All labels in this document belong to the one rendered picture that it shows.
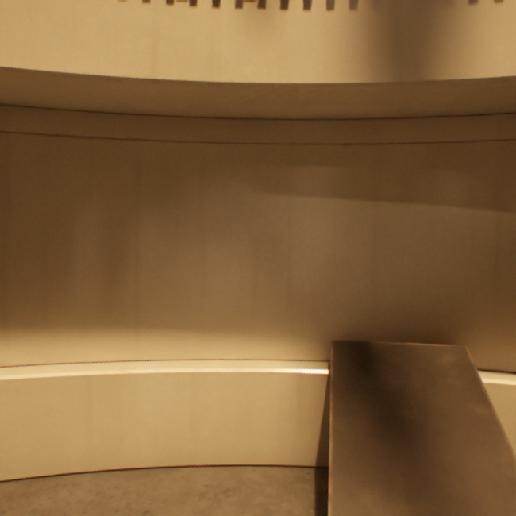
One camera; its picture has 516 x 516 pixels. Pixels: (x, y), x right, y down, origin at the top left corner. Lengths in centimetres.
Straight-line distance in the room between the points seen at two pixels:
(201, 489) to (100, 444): 12
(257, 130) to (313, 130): 7
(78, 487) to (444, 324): 44
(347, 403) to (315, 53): 34
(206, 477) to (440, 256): 36
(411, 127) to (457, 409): 31
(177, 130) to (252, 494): 41
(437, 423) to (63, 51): 48
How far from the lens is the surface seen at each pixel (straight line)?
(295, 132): 50
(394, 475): 36
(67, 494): 49
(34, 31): 45
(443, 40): 44
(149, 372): 47
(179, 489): 48
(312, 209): 48
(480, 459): 39
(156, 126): 50
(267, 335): 49
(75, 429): 50
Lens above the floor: 25
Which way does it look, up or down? 2 degrees down
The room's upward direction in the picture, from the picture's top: 1 degrees clockwise
